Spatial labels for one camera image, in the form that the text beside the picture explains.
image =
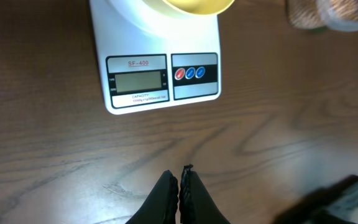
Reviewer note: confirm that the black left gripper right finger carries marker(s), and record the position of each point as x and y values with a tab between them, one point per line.
196	205

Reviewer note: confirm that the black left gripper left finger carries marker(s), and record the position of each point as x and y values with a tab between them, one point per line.
161	204

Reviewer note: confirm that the yellow plastic bowl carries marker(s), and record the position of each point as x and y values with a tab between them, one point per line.
190	7

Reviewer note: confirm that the clear container of soybeans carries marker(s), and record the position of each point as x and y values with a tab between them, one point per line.
339	15

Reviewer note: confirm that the white digital kitchen scale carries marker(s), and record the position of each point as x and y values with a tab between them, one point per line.
148	60

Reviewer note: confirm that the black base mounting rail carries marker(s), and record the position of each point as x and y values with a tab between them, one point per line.
337	204

